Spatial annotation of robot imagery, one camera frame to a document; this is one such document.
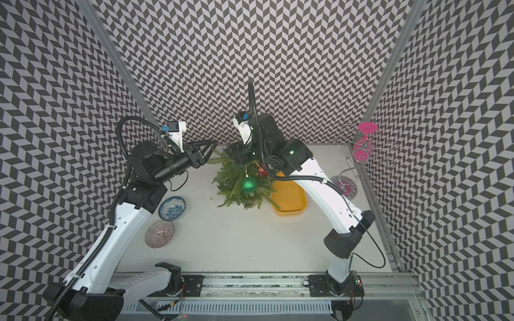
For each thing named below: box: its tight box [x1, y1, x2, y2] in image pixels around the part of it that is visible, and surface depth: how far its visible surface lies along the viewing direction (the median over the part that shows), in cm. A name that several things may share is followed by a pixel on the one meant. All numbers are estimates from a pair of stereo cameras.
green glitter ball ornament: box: [240, 173, 258, 194], surface depth 65 cm
